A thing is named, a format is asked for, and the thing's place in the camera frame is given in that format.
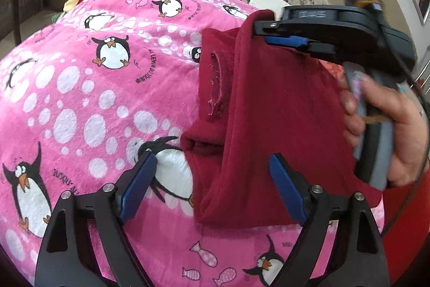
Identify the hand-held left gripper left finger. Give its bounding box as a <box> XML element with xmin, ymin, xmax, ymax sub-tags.
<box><xmin>34</xmin><ymin>150</ymin><xmax>158</xmax><ymax>287</ymax></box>

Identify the pink penguin print blanket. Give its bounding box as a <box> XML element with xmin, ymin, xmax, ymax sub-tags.
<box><xmin>0</xmin><ymin>0</ymin><xmax>385</xmax><ymax>287</ymax></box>

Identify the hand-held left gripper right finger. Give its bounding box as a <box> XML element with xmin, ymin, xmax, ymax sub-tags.
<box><xmin>268</xmin><ymin>153</ymin><xmax>390</xmax><ymax>287</ymax></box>

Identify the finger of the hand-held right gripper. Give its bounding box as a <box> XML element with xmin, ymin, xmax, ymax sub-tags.
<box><xmin>253</xmin><ymin>18</ymin><xmax>303</xmax><ymax>37</ymax></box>
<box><xmin>264</xmin><ymin>36</ymin><xmax>336</xmax><ymax>56</ymax></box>

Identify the dark red fleece garment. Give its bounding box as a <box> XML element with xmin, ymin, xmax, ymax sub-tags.
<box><xmin>181</xmin><ymin>9</ymin><xmax>384</xmax><ymax>230</ymax></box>

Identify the red clothing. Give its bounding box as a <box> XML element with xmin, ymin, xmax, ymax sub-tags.
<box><xmin>381</xmin><ymin>169</ymin><xmax>430</xmax><ymax>285</ymax></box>

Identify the person's right hand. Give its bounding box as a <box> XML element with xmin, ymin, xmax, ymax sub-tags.
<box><xmin>339</xmin><ymin>71</ymin><xmax>430</xmax><ymax>187</ymax></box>

